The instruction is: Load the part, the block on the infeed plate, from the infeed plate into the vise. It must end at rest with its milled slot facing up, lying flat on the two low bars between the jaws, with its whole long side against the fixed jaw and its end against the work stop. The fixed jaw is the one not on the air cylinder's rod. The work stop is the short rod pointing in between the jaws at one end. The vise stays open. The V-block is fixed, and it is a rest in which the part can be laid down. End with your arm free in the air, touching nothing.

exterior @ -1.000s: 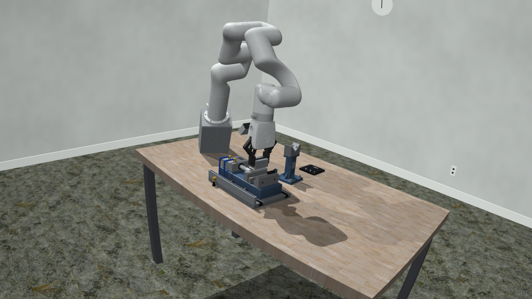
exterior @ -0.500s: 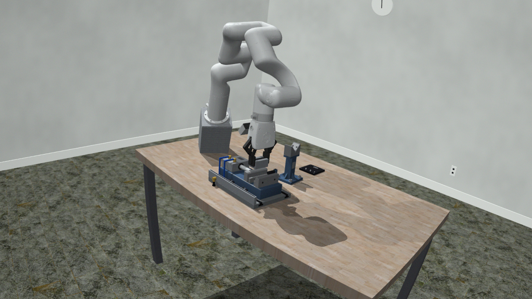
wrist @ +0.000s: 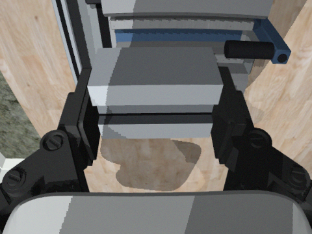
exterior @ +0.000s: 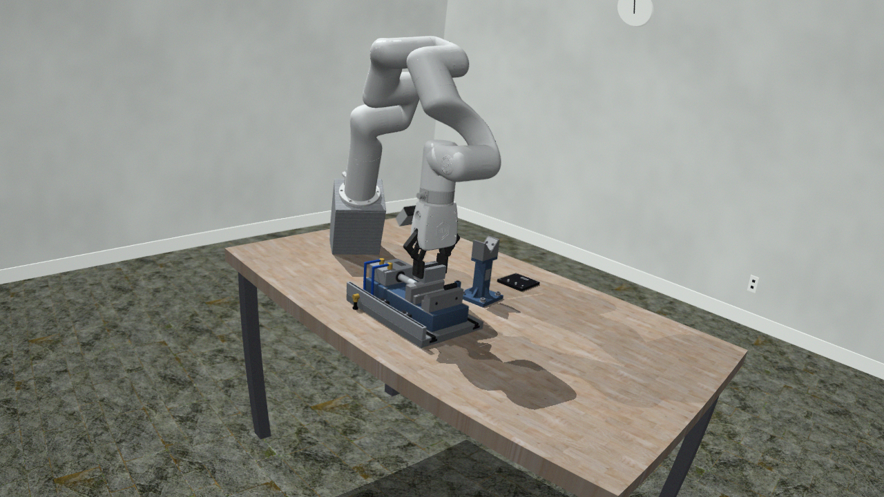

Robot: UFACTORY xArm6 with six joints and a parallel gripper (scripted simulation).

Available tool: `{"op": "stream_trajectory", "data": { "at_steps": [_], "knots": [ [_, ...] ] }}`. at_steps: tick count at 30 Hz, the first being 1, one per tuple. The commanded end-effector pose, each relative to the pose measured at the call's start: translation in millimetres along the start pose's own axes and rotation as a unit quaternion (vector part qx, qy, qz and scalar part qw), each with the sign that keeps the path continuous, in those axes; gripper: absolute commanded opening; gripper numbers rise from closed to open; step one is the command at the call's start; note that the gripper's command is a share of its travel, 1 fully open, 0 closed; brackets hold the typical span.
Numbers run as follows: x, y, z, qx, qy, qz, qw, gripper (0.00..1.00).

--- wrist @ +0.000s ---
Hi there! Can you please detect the dark grey block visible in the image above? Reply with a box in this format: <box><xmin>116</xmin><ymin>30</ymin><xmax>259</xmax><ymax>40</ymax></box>
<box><xmin>87</xmin><ymin>47</ymin><xmax>224</xmax><ymax>139</ymax></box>

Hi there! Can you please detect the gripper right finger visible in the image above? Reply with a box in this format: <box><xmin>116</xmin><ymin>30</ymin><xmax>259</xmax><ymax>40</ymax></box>
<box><xmin>211</xmin><ymin>66</ymin><xmax>312</xmax><ymax>229</ymax></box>

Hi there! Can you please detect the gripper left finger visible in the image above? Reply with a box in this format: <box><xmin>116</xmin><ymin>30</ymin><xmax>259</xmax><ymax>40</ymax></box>
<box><xmin>0</xmin><ymin>68</ymin><xmax>100</xmax><ymax>234</ymax></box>

